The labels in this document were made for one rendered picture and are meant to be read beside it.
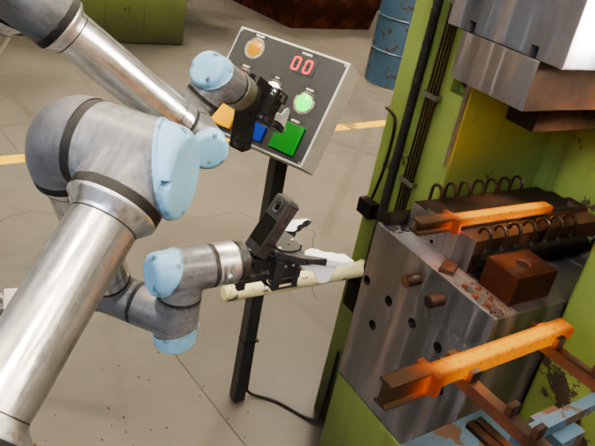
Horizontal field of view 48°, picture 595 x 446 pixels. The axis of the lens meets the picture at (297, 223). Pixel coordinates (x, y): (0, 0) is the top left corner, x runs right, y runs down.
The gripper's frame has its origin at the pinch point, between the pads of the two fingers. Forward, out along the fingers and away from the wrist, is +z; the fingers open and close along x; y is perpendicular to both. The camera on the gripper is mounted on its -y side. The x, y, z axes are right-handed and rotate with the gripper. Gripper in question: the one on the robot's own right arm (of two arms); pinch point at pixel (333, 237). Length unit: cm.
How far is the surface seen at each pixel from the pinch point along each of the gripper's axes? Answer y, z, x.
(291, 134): -1.9, 15.4, -42.9
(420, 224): -0.9, 20.4, 1.1
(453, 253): 6.4, 30.6, 3.1
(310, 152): 0.7, 18.2, -37.7
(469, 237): 1.0, 30.6, 5.7
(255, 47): -17, 15, -66
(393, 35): 55, 316, -366
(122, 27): 87, 115, -478
